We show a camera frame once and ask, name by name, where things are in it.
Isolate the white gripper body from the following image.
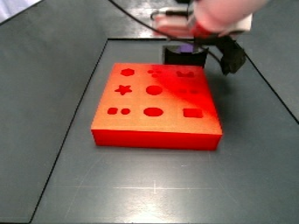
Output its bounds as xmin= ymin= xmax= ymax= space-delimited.
xmin=151 ymin=8 xmax=192 ymax=38

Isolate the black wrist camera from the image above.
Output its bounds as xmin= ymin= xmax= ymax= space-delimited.
xmin=203 ymin=36 xmax=246 ymax=75

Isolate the black curved fixture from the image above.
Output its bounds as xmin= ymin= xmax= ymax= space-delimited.
xmin=163 ymin=45 xmax=208 ymax=67

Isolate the red shape sorter board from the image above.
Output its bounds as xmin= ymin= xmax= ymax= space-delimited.
xmin=91 ymin=63 xmax=223 ymax=151

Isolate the purple rectangular block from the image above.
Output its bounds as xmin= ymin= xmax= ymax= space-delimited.
xmin=176 ymin=44 xmax=194 ymax=53

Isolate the black cable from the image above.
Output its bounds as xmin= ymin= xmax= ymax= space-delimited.
xmin=107 ymin=0 xmax=223 ymax=64

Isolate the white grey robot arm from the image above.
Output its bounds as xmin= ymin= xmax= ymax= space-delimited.
xmin=152 ymin=0 xmax=271 ymax=39

